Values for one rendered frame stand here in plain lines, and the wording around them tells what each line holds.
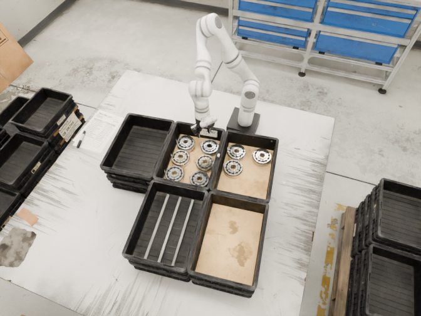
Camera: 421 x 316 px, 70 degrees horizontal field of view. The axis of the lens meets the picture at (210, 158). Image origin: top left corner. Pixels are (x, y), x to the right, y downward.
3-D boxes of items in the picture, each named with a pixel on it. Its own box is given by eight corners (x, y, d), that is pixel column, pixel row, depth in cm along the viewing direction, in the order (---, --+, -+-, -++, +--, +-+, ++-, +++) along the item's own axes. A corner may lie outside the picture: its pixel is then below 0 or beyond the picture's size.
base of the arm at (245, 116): (242, 113, 193) (244, 94, 179) (254, 119, 191) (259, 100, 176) (235, 123, 189) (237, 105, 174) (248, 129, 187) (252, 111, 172)
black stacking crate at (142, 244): (156, 190, 162) (151, 179, 153) (209, 201, 157) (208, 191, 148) (128, 263, 141) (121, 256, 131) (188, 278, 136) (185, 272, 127)
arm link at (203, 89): (210, 93, 128) (213, 64, 131) (190, 92, 129) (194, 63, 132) (212, 100, 135) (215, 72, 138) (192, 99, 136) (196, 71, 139)
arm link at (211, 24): (216, 7, 134) (242, 50, 151) (200, 14, 140) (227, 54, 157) (210, 20, 130) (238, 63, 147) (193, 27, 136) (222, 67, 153)
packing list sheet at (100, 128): (96, 109, 212) (96, 108, 212) (125, 116, 207) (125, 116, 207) (69, 144, 195) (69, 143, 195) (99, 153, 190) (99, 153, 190)
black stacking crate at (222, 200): (210, 201, 157) (208, 191, 148) (266, 213, 153) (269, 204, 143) (188, 278, 136) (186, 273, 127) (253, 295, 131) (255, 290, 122)
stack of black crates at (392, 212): (354, 207, 224) (381, 177, 187) (397, 219, 218) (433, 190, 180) (349, 258, 204) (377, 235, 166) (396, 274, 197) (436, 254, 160)
